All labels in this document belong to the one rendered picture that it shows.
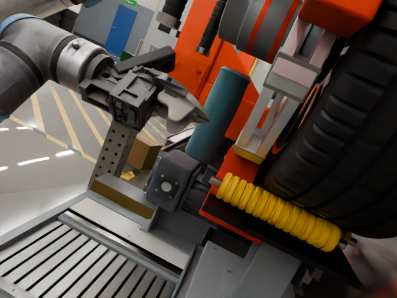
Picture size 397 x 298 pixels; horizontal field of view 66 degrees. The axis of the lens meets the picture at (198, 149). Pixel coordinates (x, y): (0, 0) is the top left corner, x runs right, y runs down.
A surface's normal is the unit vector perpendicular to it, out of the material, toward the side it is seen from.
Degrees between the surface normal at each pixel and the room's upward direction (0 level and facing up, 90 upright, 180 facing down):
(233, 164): 90
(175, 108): 45
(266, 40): 124
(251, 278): 90
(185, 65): 90
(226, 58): 90
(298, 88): 135
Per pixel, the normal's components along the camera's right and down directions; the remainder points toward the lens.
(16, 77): 0.80, 0.03
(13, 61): 0.59, -0.22
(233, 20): -0.35, 0.53
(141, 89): 0.14, -0.52
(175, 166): -0.03, -0.20
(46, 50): -0.13, 0.02
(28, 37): 0.37, -0.39
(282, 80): -0.42, 0.74
